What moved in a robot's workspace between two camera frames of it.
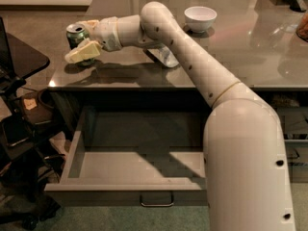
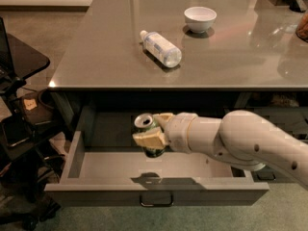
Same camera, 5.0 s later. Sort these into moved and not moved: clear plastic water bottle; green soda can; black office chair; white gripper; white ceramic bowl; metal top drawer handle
Moved: green soda can; white gripper
Not moved: white ceramic bowl; black office chair; clear plastic water bottle; metal top drawer handle
